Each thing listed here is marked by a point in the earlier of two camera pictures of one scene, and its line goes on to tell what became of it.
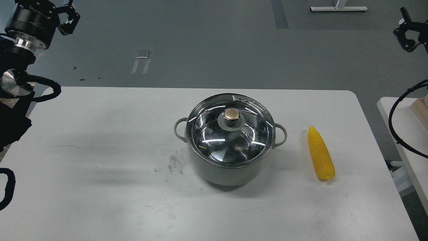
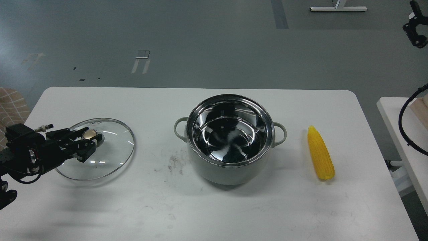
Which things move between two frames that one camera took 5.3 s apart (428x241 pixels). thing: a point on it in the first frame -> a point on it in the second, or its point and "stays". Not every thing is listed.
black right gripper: [406, 24] -> [415, 18]
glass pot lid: [231, 130] -> [111, 153]
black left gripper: [36, 21] -> [43, 154]
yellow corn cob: [320, 154] stays
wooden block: [420, 106] stays
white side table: [409, 127] stays
